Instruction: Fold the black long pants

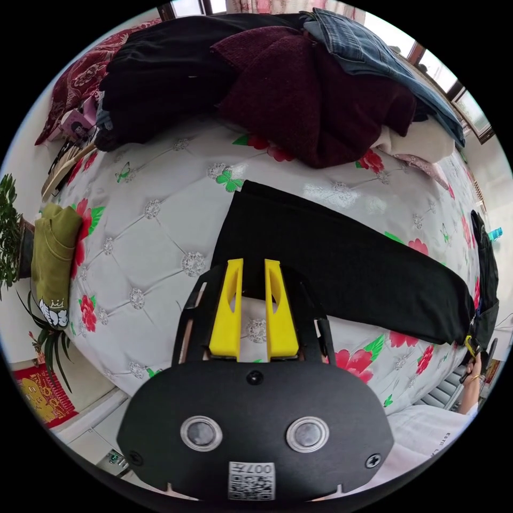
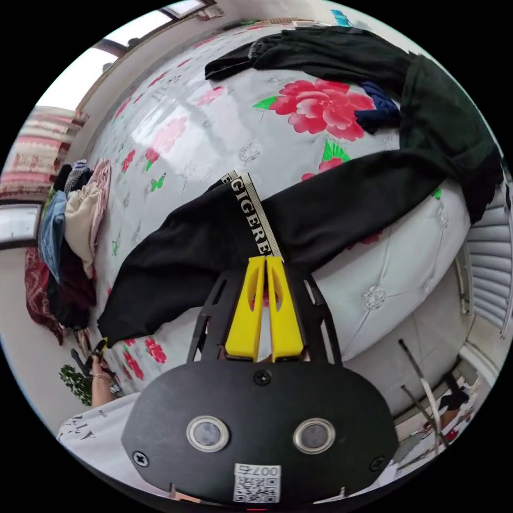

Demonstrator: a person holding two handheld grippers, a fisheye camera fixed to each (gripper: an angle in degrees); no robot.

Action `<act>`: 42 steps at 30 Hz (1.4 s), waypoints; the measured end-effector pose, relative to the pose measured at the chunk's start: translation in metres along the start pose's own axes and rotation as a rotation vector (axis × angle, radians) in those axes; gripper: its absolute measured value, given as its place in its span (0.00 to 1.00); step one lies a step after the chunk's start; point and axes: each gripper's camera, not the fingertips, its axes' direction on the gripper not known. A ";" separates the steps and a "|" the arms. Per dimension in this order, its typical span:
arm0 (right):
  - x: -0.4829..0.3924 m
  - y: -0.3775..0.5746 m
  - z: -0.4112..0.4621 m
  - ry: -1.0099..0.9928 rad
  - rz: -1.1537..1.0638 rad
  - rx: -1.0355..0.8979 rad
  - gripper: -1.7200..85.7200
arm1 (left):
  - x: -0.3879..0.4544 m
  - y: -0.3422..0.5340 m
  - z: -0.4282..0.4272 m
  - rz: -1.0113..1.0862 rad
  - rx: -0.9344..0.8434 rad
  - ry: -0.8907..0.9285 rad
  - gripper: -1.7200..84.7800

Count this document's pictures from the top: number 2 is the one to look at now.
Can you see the window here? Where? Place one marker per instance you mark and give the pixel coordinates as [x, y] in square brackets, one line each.
[76, 76]

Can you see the person's left hand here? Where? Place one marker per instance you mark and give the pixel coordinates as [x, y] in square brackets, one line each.
[102, 366]

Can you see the person's body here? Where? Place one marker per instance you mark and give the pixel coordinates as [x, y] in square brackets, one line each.
[100, 437]

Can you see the red striped curtain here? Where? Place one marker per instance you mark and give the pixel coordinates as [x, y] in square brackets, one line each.
[36, 152]

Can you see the green plant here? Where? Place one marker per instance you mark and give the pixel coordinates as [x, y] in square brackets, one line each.
[76, 384]

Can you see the black long pants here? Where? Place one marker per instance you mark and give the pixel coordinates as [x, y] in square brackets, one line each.
[192, 256]

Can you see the bed with flower-printed sheet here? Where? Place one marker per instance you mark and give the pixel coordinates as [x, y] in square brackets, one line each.
[224, 132]

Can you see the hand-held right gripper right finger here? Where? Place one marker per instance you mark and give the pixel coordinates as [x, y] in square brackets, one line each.
[285, 320]

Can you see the metal drying rack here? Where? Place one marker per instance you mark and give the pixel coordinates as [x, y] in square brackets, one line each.
[429, 396]

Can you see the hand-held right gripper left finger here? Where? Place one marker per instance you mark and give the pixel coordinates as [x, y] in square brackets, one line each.
[244, 320]

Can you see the pile of clothes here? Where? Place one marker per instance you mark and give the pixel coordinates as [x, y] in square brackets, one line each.
[76, 224]

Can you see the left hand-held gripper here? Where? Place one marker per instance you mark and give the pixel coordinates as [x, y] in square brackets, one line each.
[84, 362]

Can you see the navy blue garment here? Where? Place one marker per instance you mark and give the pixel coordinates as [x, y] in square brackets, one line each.
[380, 108]

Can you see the person's left forearm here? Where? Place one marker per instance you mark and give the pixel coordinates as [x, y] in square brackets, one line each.
[103, 390]

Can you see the dark green-black garment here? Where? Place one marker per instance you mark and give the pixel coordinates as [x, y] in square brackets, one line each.
[433, 116]

